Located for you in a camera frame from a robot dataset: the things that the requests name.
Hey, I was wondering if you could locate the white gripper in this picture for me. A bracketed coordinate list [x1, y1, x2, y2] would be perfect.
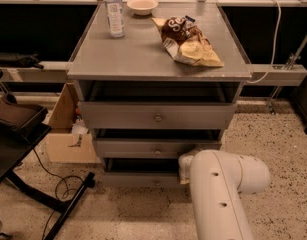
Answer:
[178, 149, 200, 184]

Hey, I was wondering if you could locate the grey bottom drawer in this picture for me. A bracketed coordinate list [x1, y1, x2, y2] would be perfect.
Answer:
[102, 158, 186, 188]

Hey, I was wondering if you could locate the grey drawer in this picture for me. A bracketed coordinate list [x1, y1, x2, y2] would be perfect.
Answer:
[93, 139, 221, 159]
[102, 158, 186, 188]
[79, 102, 236, 130]

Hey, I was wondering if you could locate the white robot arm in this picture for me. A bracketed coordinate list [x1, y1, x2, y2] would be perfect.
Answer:
[178, 150, 270, 240]

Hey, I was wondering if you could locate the grey drawer cabinet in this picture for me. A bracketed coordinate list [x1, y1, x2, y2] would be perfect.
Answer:
[65, 1, 253, 185]

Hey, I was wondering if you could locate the grey middle drawer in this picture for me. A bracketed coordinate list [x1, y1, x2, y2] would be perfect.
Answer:
[93, 139, 221, 159]

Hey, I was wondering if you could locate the grey top drawer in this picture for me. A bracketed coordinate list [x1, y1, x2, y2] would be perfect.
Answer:
[79, 102, 236, 130]

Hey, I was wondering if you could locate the cardboard box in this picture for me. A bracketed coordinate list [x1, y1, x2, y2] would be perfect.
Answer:
[46, 83, 100, 163]

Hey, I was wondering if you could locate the yellow brown chip bag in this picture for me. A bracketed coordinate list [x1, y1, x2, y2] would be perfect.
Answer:
[152, 17, 224, 67]

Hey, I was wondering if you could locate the metal diagonal brace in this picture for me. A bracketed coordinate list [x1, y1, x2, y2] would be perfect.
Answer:
[266, 34, 307, 115]

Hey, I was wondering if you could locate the white paper bowl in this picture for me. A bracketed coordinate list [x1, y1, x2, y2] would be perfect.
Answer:
[127, 0, 158, 16]

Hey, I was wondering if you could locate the clear plastic water bottle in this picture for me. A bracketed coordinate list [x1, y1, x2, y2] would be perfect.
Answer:
[105, 0, 125, 38]

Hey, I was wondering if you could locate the black stand with tray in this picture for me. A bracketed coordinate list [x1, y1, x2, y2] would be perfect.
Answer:
[0, 69, 95, 240]

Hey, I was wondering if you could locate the black floor cable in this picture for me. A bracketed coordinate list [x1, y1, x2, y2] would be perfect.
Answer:
[32, 148, 86, 240]

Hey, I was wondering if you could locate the white hanging cable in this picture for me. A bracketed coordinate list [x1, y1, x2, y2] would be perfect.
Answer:
[246, 0, 282, 85]

